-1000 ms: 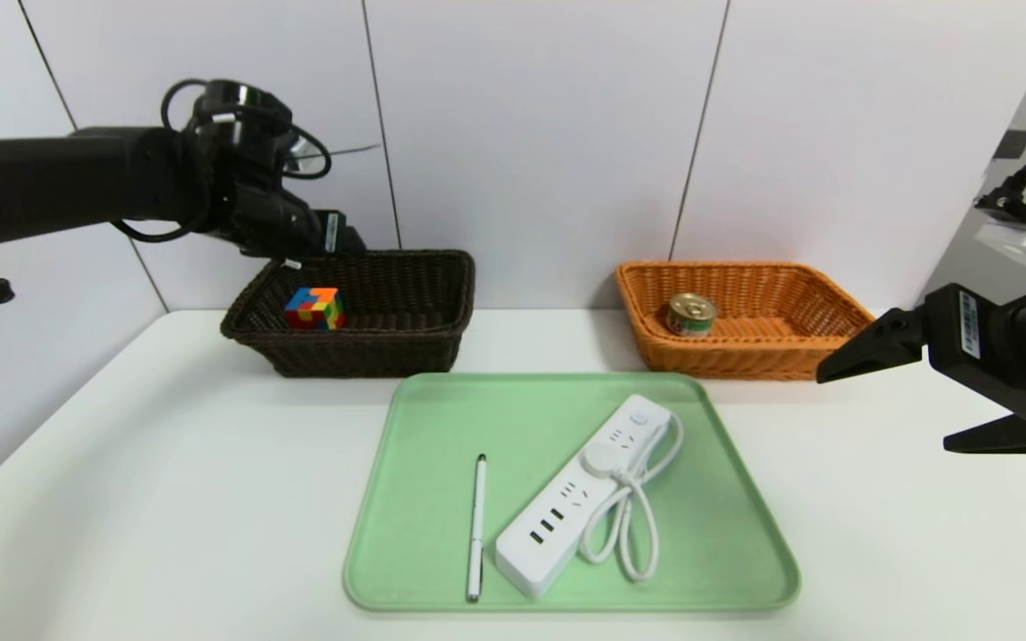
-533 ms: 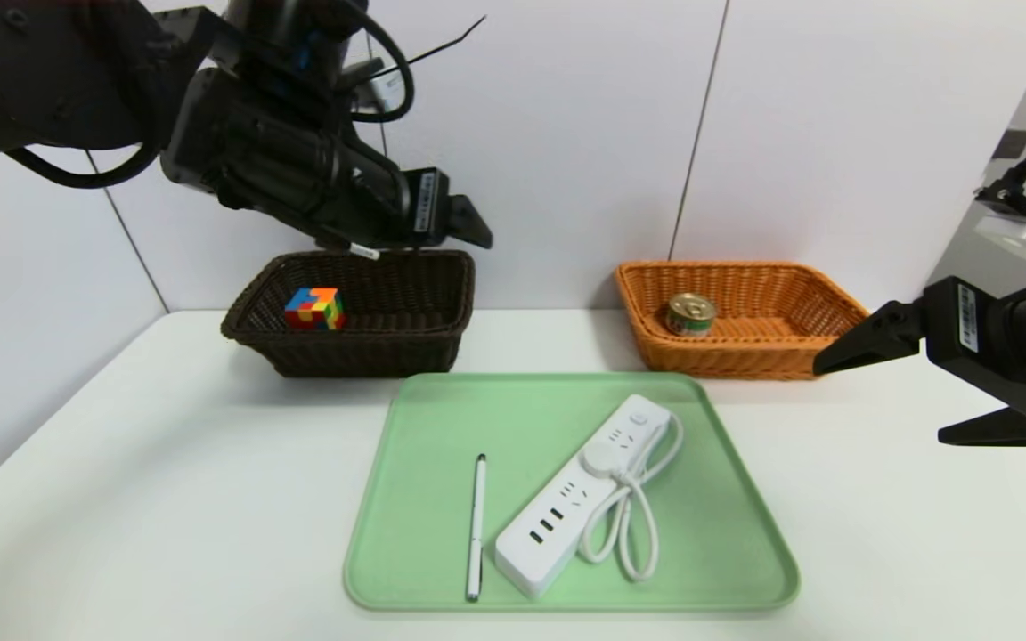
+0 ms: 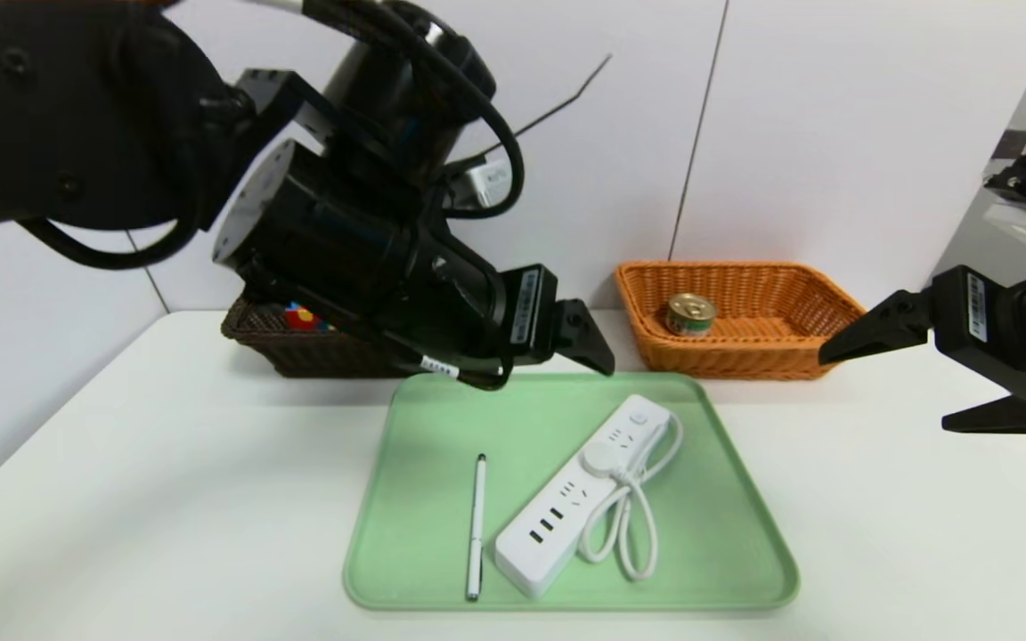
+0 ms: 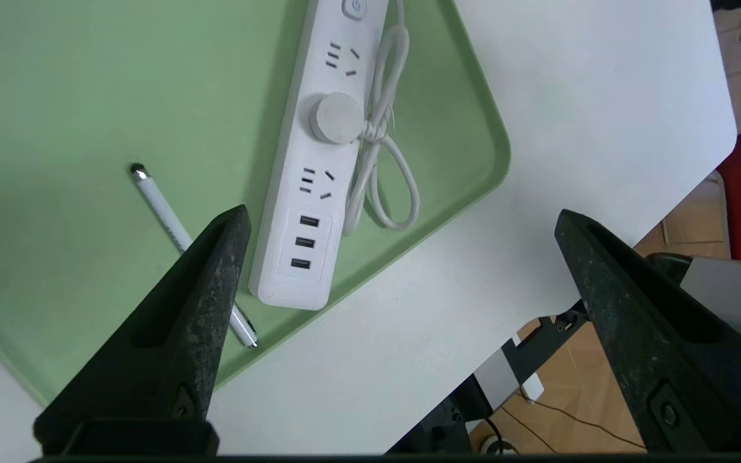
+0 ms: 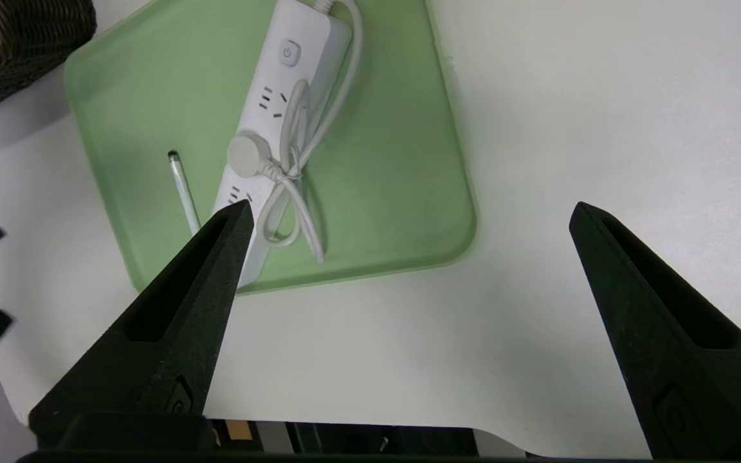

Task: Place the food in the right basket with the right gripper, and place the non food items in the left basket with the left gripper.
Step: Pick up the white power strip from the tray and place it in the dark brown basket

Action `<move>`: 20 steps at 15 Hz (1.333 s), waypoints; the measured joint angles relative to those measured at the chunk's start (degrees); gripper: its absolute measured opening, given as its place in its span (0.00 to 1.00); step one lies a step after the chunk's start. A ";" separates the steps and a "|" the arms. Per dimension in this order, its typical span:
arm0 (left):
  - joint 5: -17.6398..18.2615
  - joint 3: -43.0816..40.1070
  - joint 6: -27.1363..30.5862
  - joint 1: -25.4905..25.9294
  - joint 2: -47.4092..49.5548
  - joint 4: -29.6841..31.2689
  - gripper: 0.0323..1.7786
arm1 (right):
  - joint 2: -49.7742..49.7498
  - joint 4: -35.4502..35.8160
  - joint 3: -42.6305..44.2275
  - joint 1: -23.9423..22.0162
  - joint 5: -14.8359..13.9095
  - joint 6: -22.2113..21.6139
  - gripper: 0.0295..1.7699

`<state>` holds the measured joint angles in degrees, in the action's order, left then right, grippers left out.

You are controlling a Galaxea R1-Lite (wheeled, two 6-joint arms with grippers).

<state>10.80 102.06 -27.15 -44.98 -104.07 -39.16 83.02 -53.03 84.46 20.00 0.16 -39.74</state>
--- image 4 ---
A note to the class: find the black grey table leg frame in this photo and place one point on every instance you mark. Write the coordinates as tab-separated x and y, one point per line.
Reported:
538	341

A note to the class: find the light green plastic tray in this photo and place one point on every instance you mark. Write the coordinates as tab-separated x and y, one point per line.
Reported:
87	96

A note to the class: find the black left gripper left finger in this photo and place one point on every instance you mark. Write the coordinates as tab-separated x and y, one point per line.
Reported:
177	341

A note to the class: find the grey robot chassis panel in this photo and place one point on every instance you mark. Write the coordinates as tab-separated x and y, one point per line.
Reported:
731	289

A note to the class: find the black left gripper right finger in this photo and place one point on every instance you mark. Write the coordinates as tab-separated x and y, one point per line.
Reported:
653	347

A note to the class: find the white pen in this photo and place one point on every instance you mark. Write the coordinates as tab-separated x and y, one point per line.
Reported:
158	199

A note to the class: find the white power strip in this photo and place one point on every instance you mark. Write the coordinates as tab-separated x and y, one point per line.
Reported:
309	257

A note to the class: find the white floor plug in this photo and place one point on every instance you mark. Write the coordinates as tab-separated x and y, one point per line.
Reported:
532	389

